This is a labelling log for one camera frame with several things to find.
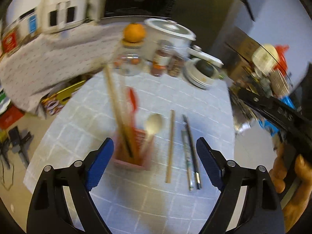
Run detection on black chopstick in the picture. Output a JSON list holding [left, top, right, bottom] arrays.
[[183, 115, 202, 190]]

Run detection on paper chopsticks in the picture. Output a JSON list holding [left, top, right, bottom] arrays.
[[181, 130, 195, 191]]

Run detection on pink perforated utensil holder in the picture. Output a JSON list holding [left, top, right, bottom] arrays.
[[112, 128, 154, 171]]

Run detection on wooden chopstick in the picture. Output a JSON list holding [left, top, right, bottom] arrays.
[[103, 63, 133, 157], [166, 110, 175, 183]]

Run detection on red plastic spoon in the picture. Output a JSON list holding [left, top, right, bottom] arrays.
[[126, 87, 139, 160]]

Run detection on white ceramic spoon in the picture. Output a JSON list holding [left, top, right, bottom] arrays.
[[140, 113, 163, 156]]

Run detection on right hand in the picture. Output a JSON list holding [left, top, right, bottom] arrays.
[[269, 142, 312, 233]]

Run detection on grey checked tablecloth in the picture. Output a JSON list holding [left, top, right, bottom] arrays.
[[23, 70, 236, 234]]

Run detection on yellow patterned box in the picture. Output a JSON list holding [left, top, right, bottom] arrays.
[[41, 80, 86, 116]]

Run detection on stacked white plates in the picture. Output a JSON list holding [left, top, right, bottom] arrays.
[[183, 59, 219, 90]]

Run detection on dark green squash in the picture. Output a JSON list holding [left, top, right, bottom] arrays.
[[195, 60, 215, 78]]

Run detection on glass jar cork lid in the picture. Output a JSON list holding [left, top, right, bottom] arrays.
[[112, 39, 143, 76]]

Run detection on red goji berry jar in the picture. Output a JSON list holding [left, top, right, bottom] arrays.
[[150, 40, 174, 77]]

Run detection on dried fruit slices jar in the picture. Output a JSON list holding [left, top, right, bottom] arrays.
[[167, 53, 185, 77]]

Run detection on floral cloth cover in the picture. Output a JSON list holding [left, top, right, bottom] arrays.
[[1, 23, 126, 116]]

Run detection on grey refrigerator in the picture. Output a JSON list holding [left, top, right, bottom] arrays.
[[209, 0, 311, 87]]

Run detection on orange tangerine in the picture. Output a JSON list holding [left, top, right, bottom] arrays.
[[123, 23, 146, 43]]

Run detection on white electric cooking pot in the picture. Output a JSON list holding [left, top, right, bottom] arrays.
[[142, 18, 196, 61]]

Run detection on red label glass jar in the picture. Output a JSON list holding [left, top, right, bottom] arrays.
[[2, 27, 20, 56]]

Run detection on blue label glass jar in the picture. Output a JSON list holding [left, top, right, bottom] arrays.
[[18, 7, 38, 39]]

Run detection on white air fryer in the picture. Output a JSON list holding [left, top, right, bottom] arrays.
[[38, 0, 88, 34]]

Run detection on black wire rack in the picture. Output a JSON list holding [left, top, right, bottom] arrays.
[[226, 43, 295, 136]]

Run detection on white pot handle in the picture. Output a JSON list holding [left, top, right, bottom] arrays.
[[187, 45, 224, 68]]

